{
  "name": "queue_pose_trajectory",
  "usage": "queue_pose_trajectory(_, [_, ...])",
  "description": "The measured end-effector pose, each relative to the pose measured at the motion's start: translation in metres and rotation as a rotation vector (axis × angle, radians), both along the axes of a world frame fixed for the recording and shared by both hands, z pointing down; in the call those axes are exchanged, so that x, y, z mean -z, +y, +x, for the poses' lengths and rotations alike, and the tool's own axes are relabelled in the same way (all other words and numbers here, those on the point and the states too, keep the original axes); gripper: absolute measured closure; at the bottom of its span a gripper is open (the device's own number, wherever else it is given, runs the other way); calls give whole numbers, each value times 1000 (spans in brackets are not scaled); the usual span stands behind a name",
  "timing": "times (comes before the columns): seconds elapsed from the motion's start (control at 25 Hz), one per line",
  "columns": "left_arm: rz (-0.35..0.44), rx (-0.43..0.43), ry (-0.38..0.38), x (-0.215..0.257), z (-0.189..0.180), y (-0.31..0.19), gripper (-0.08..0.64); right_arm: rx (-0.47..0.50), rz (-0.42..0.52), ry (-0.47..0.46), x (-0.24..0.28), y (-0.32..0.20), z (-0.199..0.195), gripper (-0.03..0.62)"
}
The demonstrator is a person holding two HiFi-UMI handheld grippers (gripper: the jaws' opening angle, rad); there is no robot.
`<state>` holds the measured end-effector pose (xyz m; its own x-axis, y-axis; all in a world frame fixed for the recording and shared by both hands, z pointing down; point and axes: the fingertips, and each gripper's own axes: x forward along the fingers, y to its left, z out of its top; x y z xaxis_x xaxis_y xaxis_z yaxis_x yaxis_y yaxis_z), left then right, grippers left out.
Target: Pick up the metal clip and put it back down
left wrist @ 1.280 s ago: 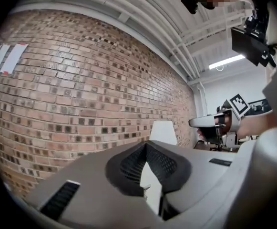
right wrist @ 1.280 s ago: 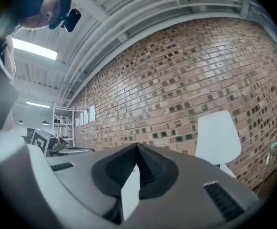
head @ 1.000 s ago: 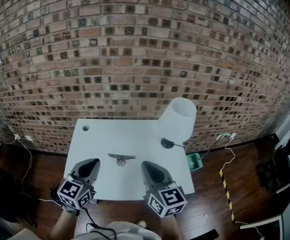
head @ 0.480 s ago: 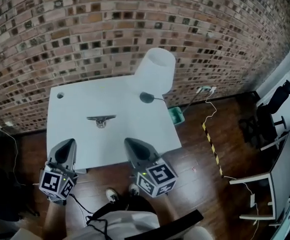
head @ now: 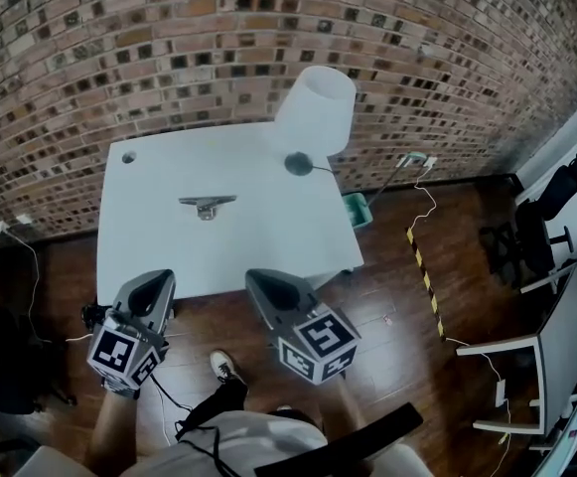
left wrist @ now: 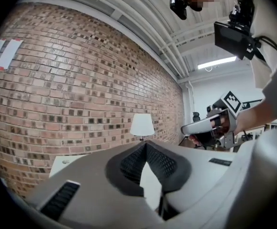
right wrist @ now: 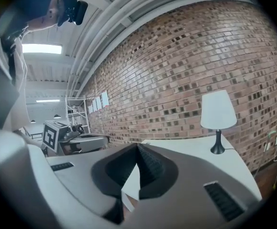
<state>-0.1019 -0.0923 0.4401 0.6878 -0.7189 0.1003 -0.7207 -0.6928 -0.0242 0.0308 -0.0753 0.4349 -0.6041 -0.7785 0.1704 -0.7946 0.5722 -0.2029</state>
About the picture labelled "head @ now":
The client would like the white table lamp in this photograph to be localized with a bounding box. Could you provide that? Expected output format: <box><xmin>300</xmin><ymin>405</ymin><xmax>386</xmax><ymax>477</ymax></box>
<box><xmin>273</xmin><ymin>65</ymin><xmax>358</xmax><ymax>178</ymax></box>

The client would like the person's white shoe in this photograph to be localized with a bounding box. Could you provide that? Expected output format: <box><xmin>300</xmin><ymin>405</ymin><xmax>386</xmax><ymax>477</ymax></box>
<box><xmin>209</xmin><ymin>349</ymin><xmax>248</xmax><ymax>388</ymax></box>

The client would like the pale yellow cable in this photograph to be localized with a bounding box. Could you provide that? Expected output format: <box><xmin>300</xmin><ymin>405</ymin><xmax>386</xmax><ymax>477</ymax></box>
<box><xmin>405</xmin><ymin>165</ymin><xmax>439</xmax><ymax>234</ymax></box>

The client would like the grey metal bracket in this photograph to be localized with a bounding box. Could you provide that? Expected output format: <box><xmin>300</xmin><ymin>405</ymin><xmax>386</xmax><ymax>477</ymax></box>
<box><xmin>178</xmin><ymin>194</ymin><xmax>238</xmax><ymax>224</ymax></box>

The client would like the person's left forearm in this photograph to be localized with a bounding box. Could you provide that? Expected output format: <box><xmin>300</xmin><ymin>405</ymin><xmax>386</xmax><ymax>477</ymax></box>
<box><xmin>83</xmin><ymin>391</ymin><xmax>143</xmax><ymax>474</ymax></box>

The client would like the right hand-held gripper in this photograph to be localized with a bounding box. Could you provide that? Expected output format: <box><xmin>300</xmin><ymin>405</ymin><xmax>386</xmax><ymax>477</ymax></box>
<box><xmin>245</xmin><ymin>268</ymin><xmax>362</xmax><ymax>385</ymax></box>

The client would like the yellow black floor tape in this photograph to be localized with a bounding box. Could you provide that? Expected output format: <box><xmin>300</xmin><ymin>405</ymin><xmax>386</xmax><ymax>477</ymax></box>
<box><xmin>405</xmin><ymin>226</ymin><xmax>448</xmax><ymax>343</ymax></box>

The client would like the white desk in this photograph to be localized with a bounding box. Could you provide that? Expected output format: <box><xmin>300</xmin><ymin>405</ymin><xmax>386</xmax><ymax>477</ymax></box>
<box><xmin>455</xmin><ymin>259</ymin><xmax>577</xmax><ymax>437</ymax></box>

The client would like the black office chair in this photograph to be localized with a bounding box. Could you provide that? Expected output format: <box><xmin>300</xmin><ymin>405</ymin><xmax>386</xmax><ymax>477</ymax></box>
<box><xmin>480</xmin><ymin>153</ymin><xmax>577</xmax><ymax>295</ymax></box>

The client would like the person's beige shirt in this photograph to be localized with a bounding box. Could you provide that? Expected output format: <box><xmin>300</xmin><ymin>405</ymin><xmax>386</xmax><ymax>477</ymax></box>
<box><xmin>12</xmin><ymin>409</ymin><xmax>436</xmax><ymax>477</ymax></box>

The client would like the green long-handled dustpan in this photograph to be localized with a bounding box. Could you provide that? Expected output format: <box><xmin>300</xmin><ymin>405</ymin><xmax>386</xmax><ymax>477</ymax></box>
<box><xmin>341</xmin><ymin>152</ymin><xmax>429</xmax><ymax>229</ymax></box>

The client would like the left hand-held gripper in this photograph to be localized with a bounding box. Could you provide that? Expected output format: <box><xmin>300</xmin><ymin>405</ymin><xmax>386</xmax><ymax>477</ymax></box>
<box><xmin>86</xmin><ymin>268</ymin><xmax>177</xmax><ymax>399</ymax></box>

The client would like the person's right forearm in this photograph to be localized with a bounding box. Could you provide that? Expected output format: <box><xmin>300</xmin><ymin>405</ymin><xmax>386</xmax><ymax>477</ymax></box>
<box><xmin>317</xmin><ymin>375</ymin><xmax>371</xmax><ymax>447</ymax></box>

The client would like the white floor cable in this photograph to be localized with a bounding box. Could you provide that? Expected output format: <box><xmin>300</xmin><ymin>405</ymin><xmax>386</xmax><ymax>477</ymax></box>
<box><xmin>445</xmin><ymin>336</ymin><xmax>513</xmax><ymax>477</ymax></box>

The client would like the person's black trouser leg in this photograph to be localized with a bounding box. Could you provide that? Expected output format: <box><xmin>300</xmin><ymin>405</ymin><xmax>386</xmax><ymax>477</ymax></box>
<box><xmin>174</xmin><ymin>379</ymin><xmax>250</xmax><ymax>442</ymax></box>

